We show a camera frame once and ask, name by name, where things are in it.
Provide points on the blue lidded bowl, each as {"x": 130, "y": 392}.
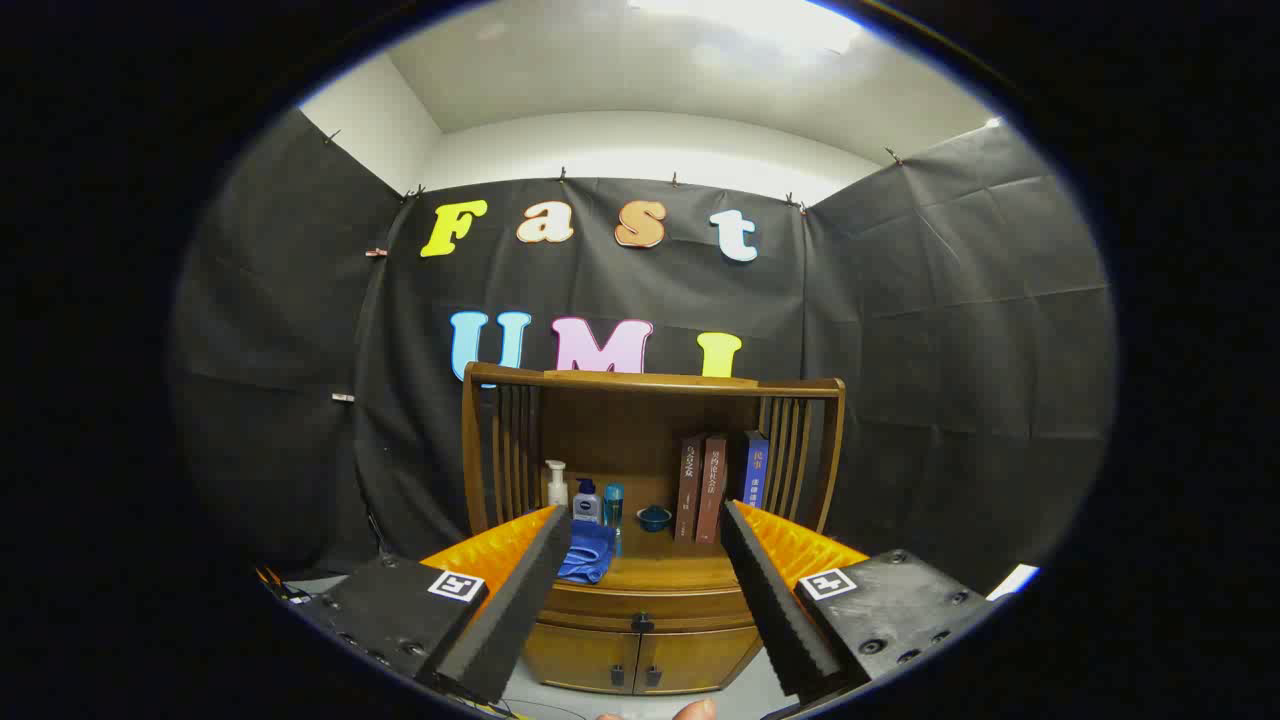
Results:
{"x": 654, "y": 519}

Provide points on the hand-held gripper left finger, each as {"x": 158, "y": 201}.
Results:
{"x": 520, "y": 600}

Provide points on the blue folded towel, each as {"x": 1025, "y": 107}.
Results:
{"x": 590, "y": 555}

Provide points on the dark brown book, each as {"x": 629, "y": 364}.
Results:
{"x": 689, "y": 490}

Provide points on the wooden countertop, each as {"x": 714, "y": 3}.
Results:
{"x": 665, "y": 570}

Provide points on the white bottle with blue pump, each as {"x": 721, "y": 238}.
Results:
{"x": 587, "y": 505}

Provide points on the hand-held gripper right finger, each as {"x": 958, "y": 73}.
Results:
{"x": 770, "y": 600}

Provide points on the teal clear bottle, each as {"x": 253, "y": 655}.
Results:
{"x": 613, "y": 505}

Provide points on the reddish brown book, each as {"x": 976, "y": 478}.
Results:
{"x": 712, "y": 490}

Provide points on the wooden cabinet door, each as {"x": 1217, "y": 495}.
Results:
{"x": 585, "y": 658}
{"x": 695, "y": 658}

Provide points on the wooden cabinet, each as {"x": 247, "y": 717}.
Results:
{"x": 640, "y": 420}

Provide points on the blue book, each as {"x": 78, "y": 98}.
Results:
{"x": 756, "y": 475}

